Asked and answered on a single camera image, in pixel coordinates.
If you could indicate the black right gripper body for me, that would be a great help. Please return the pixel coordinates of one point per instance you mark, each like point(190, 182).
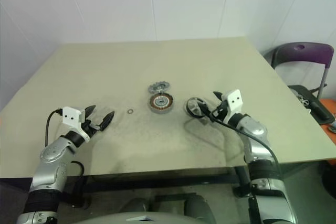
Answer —
point(220, 112)

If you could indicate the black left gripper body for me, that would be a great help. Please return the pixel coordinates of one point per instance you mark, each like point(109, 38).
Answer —
point(90, 129)

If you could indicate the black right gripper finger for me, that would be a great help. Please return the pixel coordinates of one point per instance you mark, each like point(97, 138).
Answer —
point(204, 109)
point(218, 97)

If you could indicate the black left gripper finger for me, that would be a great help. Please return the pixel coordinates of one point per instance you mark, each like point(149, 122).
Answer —
point(90, 110)
point(107, 119)

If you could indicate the small metal washer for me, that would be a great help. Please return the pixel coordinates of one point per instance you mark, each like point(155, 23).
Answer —
point(127, 111)

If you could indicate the motor stator with copper windings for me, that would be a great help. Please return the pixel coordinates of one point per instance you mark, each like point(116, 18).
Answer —
point(155, 104)

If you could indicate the silver toothed gear plate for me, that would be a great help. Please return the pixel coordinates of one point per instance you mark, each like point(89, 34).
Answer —
point(159, 87)

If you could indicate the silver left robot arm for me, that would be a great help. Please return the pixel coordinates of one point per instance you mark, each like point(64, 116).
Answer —
point(50, 155)

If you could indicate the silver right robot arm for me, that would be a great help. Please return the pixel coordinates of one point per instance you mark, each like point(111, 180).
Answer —
point(256, 129)

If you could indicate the grey robot torso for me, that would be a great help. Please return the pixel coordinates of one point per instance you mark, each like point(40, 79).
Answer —
point(118, 218)

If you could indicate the black oblong item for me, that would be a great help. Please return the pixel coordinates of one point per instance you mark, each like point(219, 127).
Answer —
point(319, 110)

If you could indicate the folding chair with dark backrest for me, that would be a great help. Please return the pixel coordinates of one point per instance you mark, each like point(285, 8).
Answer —
point(312, 51)

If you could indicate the orange box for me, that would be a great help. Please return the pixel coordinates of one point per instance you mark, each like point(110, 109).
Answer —
point(331, 134)

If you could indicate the blue item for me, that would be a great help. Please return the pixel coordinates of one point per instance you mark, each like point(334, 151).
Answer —
point(333, 127)

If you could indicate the black round bin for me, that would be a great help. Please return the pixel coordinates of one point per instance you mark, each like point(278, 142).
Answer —
point(329, 179)

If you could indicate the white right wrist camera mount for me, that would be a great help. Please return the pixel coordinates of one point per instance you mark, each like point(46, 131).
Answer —
point(235, 100)

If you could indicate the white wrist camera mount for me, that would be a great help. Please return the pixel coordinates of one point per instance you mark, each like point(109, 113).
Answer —
point(235, 100)
point(71, 115)

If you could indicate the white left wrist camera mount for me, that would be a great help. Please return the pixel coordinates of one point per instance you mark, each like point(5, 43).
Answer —
point(71, 115)

